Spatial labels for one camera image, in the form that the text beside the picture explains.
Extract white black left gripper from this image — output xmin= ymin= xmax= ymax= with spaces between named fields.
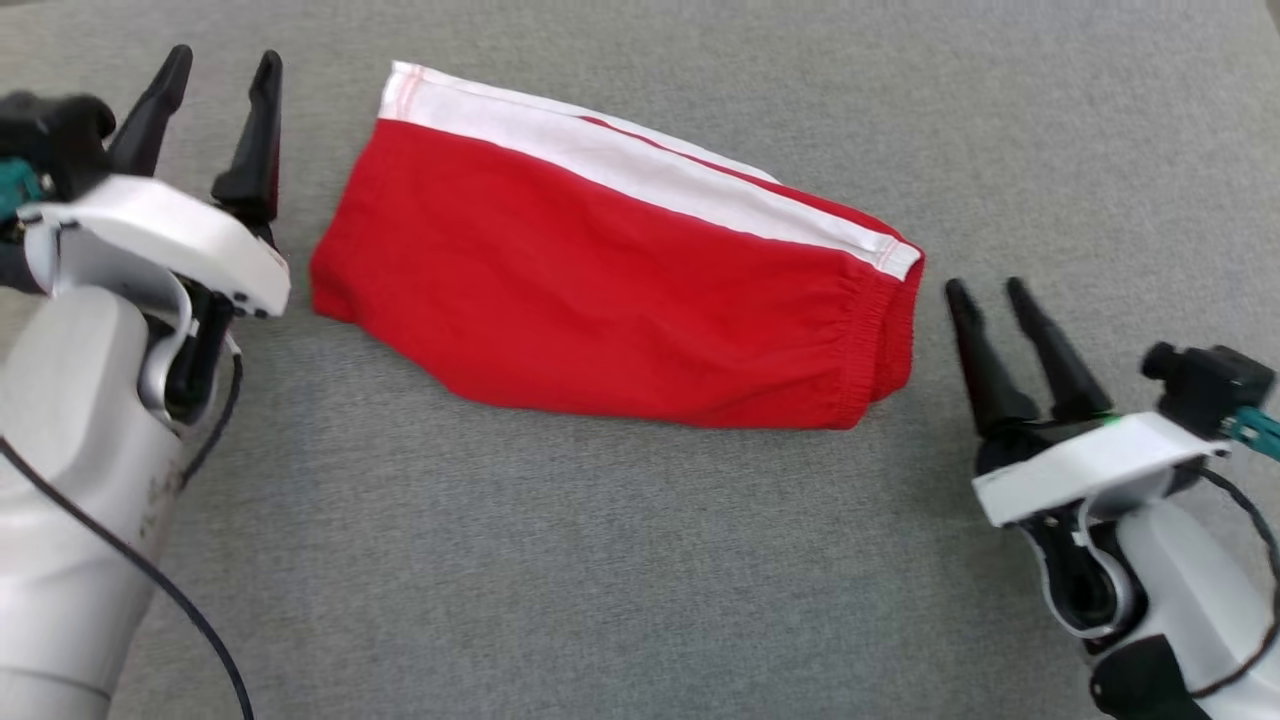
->
xmin=18 ymin=43 xmax=293 ymax=323

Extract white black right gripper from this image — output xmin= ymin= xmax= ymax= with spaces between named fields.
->
xmin=944 ymin=276 xmax=1233 ymax=529

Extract red shorts with white stripe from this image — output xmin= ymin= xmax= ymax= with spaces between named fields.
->
xmin=308 ymin=59 xmax=927 ymax=432

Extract right cable with teal connector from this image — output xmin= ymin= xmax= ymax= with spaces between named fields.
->
xmin=1185 ymin=404 xmax=1280 ymax=703

